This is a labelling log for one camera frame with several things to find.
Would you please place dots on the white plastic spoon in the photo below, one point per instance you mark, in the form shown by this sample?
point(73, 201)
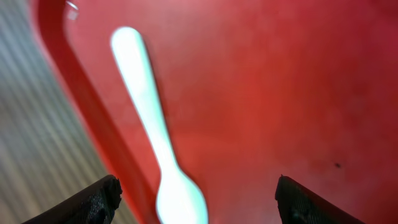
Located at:
point(179, 199)

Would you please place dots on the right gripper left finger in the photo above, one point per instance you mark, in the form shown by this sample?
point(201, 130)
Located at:
point(95, 204)

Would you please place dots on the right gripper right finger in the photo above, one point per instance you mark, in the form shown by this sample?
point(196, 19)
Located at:
point(299, 205)

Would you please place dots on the red plastic tray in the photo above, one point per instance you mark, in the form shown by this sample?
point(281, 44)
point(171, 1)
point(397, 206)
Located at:
point(251, 90)

